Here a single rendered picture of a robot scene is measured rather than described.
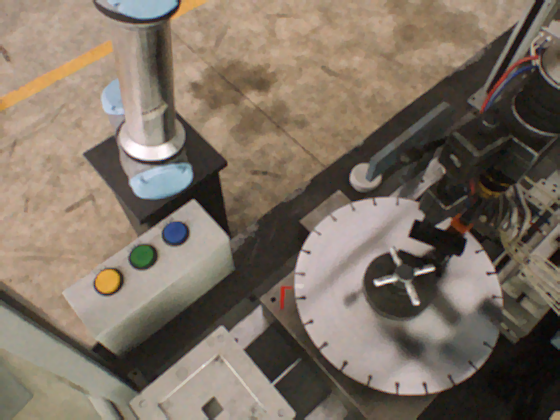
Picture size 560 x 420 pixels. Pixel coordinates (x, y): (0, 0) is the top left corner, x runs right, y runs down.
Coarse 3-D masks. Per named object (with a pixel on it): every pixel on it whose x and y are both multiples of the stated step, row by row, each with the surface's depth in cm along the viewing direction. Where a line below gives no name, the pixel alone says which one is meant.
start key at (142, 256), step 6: (144, 246) 84; (132, 252) 83; (138, 252) 83; (144, 252) 83; (150, 252) 83; (132, 258) 83; (138, 258) 83; (144, 258) 83; (150, 258) 83; (138, 264) 82; (144, 264) 82; (150, 264) 83
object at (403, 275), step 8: (392, 248) 74; (400, 264) 72; (400, 272) 71; (408, 272) 71; (416, 272) 72; (376, 280) 71; (384, 280) 71; (392, 280) 71; (400, 280) 71; (408, 280) 71; (408, 288) 71; (416, 296) 70; (416, 304) 70
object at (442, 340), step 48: (336, 240) 80; (384, 240) 80; (336, 288) 76; (480, 288) 76; (336, 336) 72; (384, 336) 72; (432, 336) 72; (480, 336) 72; (384, 384) 68; (432, 384) 68
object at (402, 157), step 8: (440, 136) 59; (424, 144) 57; (432, 144) 57; (440, 144) 58; (400, 152) 56; (408, 152) 55; (416, 152) 56; (424, 152) 57; (400, 160) 56; (408, 160) 55; (416, 160) 56
